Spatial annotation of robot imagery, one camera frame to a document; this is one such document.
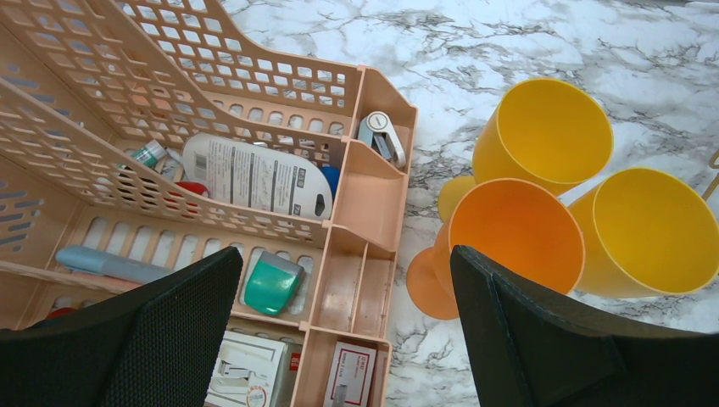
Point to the peach plastic file organizer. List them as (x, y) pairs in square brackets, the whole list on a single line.
[(82, 81)]

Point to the yellow plastic wine glass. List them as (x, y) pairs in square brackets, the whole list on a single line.
[(543, 130)]

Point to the green white small bottle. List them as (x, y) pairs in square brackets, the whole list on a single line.
[(150, 154)]

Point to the teal grey correction tape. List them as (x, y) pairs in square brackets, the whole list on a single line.
[(272, 284)]

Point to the red white box in organizer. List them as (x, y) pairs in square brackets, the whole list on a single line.
[(350, 377)]

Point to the gold wire wine glass rack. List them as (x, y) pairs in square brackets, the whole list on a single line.
[(713, 164)]

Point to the red round object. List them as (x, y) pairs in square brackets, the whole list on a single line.
[(192, 187)]

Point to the blue grey marker pen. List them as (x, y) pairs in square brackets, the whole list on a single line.
[(92, 261)]

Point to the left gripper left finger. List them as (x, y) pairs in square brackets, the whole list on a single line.
[(155, 345)]

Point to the white blue stapler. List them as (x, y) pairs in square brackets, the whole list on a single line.
[(377, 131)]

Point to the orange plastic wine glass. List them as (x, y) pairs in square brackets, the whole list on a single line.
[(516, 223)]

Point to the white packaged item card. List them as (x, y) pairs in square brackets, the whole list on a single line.
[(251, 176)]

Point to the white stapler box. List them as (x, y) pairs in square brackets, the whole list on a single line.
[(252, 370)]

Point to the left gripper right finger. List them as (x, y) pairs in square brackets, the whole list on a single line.
[(531, 346)]

